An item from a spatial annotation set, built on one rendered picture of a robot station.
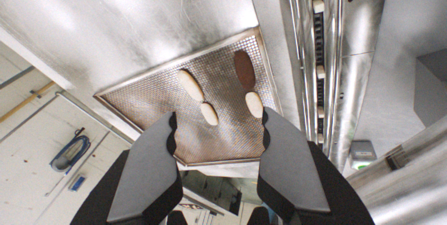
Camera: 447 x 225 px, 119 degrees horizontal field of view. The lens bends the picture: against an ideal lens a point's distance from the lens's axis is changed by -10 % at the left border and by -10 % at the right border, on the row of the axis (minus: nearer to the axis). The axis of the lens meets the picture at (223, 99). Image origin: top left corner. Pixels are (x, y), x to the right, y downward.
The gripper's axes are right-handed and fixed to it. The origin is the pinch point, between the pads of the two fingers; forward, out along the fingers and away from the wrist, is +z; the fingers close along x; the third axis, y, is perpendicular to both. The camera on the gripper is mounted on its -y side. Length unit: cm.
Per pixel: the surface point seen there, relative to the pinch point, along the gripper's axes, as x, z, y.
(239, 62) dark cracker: 4.1, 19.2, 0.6
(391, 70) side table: 38.3, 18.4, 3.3
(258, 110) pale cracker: 9.7, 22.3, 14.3
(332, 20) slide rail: 20.3, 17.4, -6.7
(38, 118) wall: -297, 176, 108
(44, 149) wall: -292, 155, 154
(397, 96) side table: 44.2, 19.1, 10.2
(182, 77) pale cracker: -8.7, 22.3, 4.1
